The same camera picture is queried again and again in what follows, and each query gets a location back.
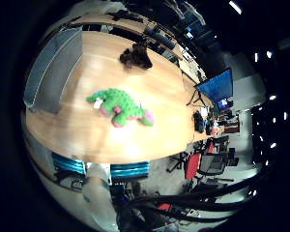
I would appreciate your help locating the dark brown plush toy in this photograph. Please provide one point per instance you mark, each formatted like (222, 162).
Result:
(137, 56)

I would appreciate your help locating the long black case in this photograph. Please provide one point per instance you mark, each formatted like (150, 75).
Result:
(161, 38)

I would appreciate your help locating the black office chair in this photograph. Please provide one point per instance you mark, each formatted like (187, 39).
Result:
(213, 163)

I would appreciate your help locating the green plush dinosaur toy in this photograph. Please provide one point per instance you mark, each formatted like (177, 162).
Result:
(123, 103)

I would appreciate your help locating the blue monitor screen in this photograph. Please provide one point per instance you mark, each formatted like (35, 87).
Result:
(217, 87)

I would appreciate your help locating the red office chair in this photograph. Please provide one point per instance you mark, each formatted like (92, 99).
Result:
(192, 166)

